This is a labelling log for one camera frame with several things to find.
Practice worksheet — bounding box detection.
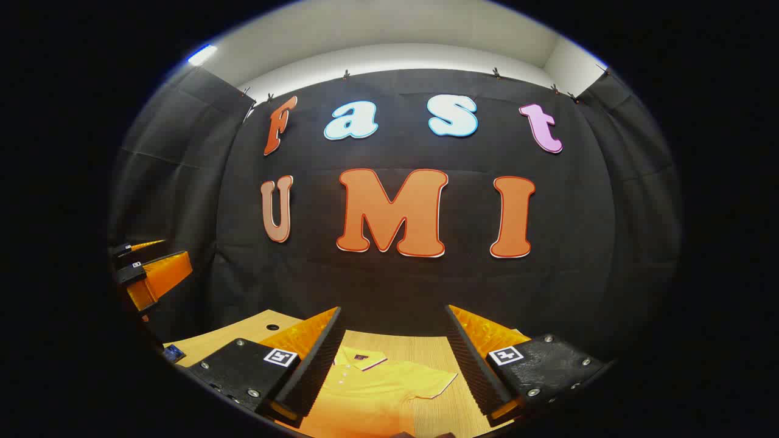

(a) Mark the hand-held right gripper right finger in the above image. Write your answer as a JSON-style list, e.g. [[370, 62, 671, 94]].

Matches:
[[445, 304, 605, 425]]

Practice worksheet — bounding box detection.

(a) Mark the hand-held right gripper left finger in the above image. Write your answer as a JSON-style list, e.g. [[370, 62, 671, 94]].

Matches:
[[187, 306, 343, 426]]

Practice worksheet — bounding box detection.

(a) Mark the orange T-shirt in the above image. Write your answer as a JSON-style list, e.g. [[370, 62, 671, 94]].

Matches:
[[298, 346, 458, 438]]

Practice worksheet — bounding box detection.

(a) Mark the black backdrop cloth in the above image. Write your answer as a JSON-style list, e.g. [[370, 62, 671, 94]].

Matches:
[[108, 64, 682, 366]]

